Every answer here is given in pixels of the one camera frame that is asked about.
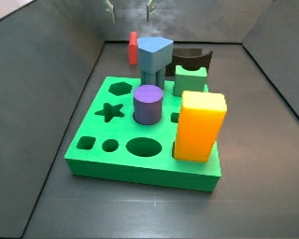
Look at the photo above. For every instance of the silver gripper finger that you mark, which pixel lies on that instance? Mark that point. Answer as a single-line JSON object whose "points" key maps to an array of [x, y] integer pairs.
{"points": [[150, 8], [110, 9]]}

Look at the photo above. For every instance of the red square-circle object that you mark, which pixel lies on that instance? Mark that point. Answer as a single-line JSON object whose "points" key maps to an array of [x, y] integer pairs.
{"points": [[132, 48]]}

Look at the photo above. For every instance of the black curved fixture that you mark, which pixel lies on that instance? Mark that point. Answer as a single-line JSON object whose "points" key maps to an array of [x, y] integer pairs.
{"points": [[191, 59]]}

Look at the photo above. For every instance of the green arch block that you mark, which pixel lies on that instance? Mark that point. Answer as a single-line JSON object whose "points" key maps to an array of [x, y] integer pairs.
{"points": [[190, 80]]}

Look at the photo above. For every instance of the purple cylinder block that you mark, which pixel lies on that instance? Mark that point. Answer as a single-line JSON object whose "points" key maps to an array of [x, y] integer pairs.
{"points": [[147, 103]]}

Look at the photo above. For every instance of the yellow rectangular block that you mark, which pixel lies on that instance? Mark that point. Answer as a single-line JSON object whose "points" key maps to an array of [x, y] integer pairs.
{"points": [[202, 113]]}

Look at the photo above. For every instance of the green foam shape-sorter base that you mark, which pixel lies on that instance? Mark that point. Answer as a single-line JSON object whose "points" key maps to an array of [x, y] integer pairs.
{"points": [[115, 148]]}

